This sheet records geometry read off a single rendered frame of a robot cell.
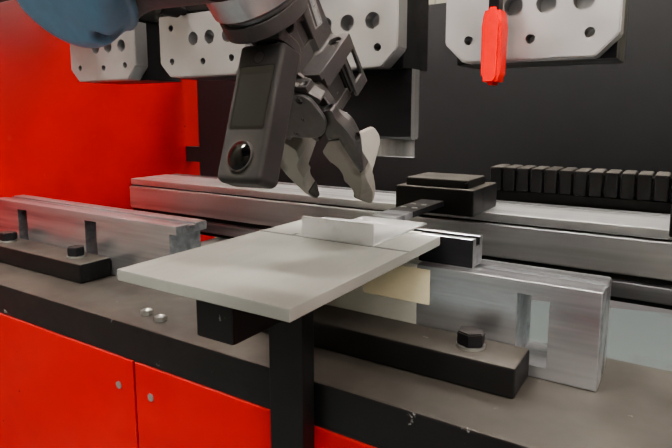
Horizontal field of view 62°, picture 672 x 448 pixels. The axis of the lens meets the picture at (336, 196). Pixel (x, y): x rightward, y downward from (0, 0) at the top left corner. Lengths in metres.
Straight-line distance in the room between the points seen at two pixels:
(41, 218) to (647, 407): 0.93
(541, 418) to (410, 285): 0.18
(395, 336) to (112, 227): 0.52
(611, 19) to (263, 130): 0.30
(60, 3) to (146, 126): 1.16
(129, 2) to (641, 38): 0.88
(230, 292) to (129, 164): 1.06
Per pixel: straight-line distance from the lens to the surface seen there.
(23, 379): 0.99
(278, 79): 0.44
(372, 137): 0.54
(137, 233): 0.89
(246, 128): 0.45
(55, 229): 1.07
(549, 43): 0.53
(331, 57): 0.49
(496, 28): 0.51
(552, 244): 0.83
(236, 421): 0.65
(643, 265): 0.82
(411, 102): 0.61
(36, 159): 1.33
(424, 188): 0.82
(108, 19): 0.32
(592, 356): 0.58
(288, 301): 0.39
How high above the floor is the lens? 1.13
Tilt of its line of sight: 8 degrees down
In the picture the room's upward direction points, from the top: straight up
